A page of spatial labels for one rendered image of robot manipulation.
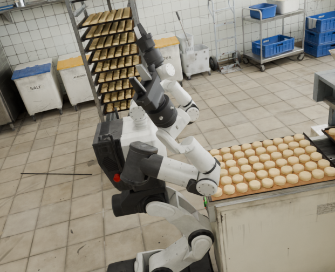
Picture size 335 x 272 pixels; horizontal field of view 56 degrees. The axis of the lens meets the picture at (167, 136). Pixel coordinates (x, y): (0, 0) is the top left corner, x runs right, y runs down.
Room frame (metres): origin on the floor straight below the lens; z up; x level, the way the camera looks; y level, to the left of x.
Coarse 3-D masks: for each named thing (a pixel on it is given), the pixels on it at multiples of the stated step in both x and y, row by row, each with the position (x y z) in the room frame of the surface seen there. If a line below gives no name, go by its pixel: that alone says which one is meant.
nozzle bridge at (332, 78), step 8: (320, 72) 1.57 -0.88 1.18; (328, 72) 1.55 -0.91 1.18; (320, 80) 1.54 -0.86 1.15; (328, 80) 1.45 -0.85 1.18; (320, 88) 1.54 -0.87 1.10; (328, 88) 1.54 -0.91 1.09; (320, 96) 1.54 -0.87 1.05; (328, 96) 1.53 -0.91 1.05; (328, 104) 1.48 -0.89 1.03; (328, 120) 1.58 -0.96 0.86
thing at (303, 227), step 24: (312, 192) 1.06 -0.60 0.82; (216, 216) 1.08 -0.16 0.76; (240, 216) 1.06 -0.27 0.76; (264, 216) 1.06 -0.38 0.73; (288, 216) 1.06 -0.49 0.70; (312, 216) 1.06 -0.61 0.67; (216, 240) 1.18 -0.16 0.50; (240, 240) 1.06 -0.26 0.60; (264, 240) 1.06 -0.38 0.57; (288, 240) 1.06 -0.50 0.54; (312, 240) 1.06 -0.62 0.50; (240, 264) 1.06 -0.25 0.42; (264, 264) 1.06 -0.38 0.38; (288, 264) 1.06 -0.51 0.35; (312, 264) 1.06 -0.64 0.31
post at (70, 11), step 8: (64, 0) 2.47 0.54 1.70; (72, 16) 2.47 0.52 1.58; (72, 24) 2.47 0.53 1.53; (80, 40) 2.47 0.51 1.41; (80, 48) 2.47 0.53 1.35; (88, 72) 2.47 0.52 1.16; (88, 80) 2.47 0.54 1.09; (96, 96) 2.47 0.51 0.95; (96, 104) 2.47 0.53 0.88; (104, 120) 2.47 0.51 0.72
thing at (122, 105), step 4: (128, 100) 2.65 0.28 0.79; (108, 104) 2.65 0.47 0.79; (112, 104) 2.64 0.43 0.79; (116, 104) 2.61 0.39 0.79; (120, 104) 2.64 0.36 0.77; (124, 104) 2.58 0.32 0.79; (128, 104) 2.57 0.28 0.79; (108, 108) 2.55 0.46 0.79; (112, 108) 2.58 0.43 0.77; (120, 108) 2.55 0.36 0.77; (124, 108) 2.51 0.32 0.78
